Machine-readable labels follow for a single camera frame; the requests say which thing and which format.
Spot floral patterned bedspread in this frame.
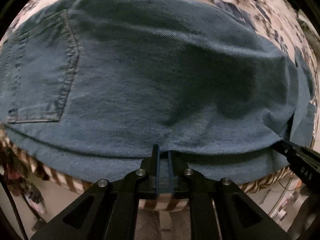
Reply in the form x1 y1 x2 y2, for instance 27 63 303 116
1 0 319 212

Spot blue denim pants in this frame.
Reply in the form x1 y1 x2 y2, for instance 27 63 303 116
1 0 315 184

